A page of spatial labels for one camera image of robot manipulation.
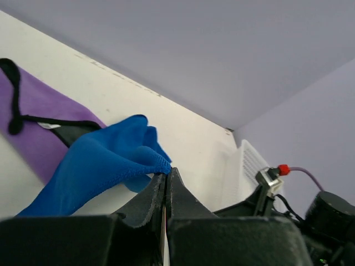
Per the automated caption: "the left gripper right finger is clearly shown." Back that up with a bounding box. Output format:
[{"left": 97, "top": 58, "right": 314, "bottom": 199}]
[{"left": 166, "top": 168, "right": 312, "bottom": 265}]

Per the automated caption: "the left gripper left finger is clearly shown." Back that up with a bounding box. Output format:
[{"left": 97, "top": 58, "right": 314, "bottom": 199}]
[{"left": 1, "top": 174, "right": 166, "bottom": 265}]

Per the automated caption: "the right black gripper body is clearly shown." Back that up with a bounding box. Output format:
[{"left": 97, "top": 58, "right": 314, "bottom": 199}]
[{"left": 215, "top": 186, "right": 354, "bottom": 265}]

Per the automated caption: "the blue towel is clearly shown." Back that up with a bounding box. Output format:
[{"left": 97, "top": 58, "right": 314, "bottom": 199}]
[{"left": 17, "top": 115, "right": 171, "bottom": 217}]

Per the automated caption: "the purple towel black trim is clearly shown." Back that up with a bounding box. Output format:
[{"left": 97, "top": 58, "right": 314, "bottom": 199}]
[{"left": 1, "top": 58, "right": 105, "bottom": 184}]

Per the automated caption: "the white plastic basket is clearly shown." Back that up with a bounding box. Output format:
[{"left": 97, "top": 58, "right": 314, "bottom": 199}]
[{"left": 216, "top": 139, "right": 286, "bottom": 214}]

